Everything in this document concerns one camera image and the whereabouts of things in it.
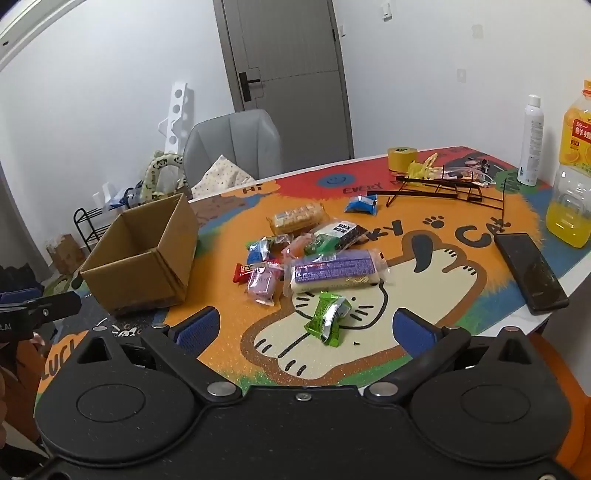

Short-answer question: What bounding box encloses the white perforated board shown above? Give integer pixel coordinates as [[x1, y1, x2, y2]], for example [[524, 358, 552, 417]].
[[157, 82, 192, 155]]

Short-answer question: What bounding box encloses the grey door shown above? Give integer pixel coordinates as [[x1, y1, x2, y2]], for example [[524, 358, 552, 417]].
[[213, 0, 356, 160]]

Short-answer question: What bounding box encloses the black jacket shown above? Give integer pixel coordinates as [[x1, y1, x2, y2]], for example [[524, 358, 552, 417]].
[[0, 263, 34, 292]]

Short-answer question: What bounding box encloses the pink purple snack packet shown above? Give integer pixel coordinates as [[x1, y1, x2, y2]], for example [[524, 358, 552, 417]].
[[247, 267, 283, 306]]

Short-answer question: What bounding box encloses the small green candy packet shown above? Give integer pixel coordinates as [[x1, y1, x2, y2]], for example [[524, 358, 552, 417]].
[[305, 233, 342, 256]]

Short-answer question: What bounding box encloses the orange juice bottle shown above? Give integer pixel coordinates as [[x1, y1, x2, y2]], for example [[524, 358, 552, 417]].
[[545, 78, 591, 250]]

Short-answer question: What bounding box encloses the blue plastic bag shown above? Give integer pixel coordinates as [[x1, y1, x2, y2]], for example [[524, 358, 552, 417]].
[[111, 187, 140, 207]]

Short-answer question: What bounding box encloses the small red snack packet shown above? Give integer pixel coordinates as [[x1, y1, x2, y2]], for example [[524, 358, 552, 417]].
[[232, 262, 271, 283]]

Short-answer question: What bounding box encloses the grey chair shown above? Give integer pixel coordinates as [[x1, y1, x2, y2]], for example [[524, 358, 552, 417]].
[[183, 109, 283, 199]]

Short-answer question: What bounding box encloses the yellow tape roll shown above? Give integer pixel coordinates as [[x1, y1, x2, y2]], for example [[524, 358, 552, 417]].
[[387, 147, 419, 174]]

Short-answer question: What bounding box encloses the clear cracker packet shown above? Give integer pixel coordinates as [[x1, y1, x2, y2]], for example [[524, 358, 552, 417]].
[[267, 202, 327, 235]]

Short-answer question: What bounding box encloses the orange stool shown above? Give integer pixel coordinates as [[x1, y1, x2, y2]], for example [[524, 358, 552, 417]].
[[526, 332, 591, 480]]

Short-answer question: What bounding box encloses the black shoe rack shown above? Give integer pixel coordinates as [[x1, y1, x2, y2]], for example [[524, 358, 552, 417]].
[[74, 187, 139, 254]]

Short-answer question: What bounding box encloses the green floor rug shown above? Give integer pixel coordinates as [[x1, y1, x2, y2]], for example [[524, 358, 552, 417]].
[[42, 273, 86, 297]]

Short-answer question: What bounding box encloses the green snack packet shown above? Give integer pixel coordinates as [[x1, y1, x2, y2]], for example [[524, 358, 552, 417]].
[[304, 292, 354, 348]]

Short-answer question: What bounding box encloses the small brown cardboard box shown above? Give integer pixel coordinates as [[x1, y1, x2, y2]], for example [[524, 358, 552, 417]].
[[45, 233, 86, 276]]

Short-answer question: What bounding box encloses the black smartphone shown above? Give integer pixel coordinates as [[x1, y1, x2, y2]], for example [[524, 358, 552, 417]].
[[493, 232, 570, 315]]

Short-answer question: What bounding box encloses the large purple wafer packet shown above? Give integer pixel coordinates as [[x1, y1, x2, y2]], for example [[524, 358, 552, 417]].
[[284, 248, 392, 297]]

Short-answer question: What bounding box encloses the blue snack packet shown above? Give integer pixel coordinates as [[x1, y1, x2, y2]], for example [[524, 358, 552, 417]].
[[345, 194, 378, 216]]

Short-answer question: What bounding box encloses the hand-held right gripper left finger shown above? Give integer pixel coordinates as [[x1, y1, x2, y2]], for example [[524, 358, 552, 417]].
[[69, 305, 243, 403]]

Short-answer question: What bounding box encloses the white spray can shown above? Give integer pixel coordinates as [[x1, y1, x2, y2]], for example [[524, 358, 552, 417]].
[[516, 95, 547, 186]]

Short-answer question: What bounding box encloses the panda print seat cushion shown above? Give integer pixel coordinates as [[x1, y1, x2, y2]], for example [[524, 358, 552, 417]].
[[139, 150, 190, 204]]

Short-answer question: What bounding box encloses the cartoon cat table mat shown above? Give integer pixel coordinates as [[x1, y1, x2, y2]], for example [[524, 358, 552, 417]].
[[34, 145, 555, 403]]

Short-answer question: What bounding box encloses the pink jelly packet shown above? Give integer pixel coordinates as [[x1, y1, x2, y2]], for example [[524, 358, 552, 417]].
[[281, 234, 311, 259]]

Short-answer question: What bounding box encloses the small blue candy packet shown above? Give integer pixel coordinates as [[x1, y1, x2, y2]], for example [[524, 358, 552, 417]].
[[246, 237, 271, 265]]

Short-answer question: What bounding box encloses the black wire rack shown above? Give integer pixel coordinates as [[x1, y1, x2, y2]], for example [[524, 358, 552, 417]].
[[367, 161, 511, 219]]

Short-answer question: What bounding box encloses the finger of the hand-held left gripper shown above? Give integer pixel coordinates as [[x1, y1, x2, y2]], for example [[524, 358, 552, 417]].
[[25, 292, 83, 321]]

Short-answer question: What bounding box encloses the clear packet with black label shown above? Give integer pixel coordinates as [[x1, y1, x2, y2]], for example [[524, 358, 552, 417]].
[[314, 220, 373, 254]]

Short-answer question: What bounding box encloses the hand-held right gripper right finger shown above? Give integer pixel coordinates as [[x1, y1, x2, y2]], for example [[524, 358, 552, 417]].
[[365, 308, 542, 403]]

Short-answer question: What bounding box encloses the dotted cream pillow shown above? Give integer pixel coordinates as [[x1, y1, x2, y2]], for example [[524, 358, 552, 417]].
[[191, 154, 257, 200]]

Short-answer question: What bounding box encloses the black door handle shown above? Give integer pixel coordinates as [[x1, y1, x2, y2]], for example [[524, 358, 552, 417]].
[[238, 71, 262, 103]]

